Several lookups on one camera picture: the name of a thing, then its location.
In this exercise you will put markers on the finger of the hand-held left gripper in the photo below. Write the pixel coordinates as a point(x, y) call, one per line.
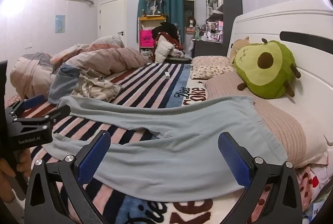
point(58, 112)
point(33, 101)

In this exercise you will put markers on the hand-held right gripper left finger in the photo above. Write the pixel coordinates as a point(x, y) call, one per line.
point(95, 159)

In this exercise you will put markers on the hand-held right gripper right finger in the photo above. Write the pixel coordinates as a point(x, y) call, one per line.
point(234, 159)

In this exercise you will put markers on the light blue sweatshirt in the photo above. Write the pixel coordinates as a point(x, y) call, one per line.
point(169, 161)

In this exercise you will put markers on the person's left hand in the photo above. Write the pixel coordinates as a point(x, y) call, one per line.
point(6, 168)

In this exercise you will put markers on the blue-grey cloth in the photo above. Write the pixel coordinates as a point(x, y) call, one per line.
point(65, 83)

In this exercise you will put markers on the beige patterned shorts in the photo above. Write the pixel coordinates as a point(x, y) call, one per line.
point(96, 86)

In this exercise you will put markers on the pink knitted pillow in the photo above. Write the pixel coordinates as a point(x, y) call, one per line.
point(281, 120)

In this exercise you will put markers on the pink and beige duvet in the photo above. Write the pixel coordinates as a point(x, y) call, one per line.
point(109, 60)

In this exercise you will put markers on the white pillow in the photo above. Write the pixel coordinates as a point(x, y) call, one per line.
point(312, 133)

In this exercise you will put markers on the striped printed blanket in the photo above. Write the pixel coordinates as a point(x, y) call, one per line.
point(145, 88)

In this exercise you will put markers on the green avocado plush toy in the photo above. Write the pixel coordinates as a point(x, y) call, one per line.
point(265, 75)

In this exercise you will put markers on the floral pillow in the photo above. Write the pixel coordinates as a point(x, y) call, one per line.
point(210, 67)

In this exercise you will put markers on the white door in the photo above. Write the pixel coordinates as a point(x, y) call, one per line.
point(111, 21)

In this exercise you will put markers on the small white box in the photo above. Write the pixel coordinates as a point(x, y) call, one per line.
point(167, 75)

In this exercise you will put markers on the tan plush toy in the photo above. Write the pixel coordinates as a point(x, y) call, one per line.
point(239, 47)

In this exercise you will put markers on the pink shopping bag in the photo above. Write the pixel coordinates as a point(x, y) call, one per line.
point(146, 38)

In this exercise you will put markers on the white puffer jacket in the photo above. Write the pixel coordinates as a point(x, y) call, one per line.
point(164, 51)

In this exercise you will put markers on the white bed headboard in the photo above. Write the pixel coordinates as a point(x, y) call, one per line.
point(312, 57)

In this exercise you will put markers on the pile of dark clothes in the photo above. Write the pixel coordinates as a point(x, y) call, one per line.
point(167, 30)

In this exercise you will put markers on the glass display case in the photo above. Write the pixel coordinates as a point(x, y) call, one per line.
point(154, 6)

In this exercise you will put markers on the mannequin head with wig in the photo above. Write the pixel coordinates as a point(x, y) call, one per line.
point(192, 22)

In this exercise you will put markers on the teal curtain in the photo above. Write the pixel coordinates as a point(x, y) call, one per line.
point(171, 0)

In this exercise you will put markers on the window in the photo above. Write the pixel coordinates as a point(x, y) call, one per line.
point(189, 0)

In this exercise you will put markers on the blue wall poster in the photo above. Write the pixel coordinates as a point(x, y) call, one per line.
point(60, 23)

